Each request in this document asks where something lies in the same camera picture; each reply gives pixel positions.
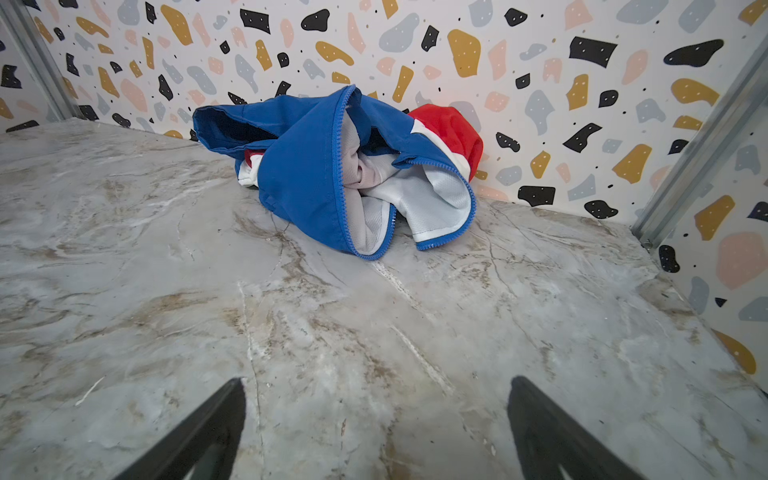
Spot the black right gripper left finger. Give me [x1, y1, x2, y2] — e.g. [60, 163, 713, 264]
[115, 378, 246, 480]

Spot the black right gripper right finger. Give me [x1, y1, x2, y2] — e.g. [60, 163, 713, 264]
[507, 376, 641, 479]

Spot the blue red white jacket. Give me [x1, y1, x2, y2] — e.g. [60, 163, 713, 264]
[193, 85, 484, 260]

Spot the left aluminium corner post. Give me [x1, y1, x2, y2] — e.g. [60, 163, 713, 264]
[1, 1, 81, 121]

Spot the aluminium corner post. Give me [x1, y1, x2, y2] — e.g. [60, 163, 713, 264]
[631, 40, 767, 251]
[1, 1, 81, 121]

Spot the right aluminium corner post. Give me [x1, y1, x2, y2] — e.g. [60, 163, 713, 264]
[631, 40, 767, 251]

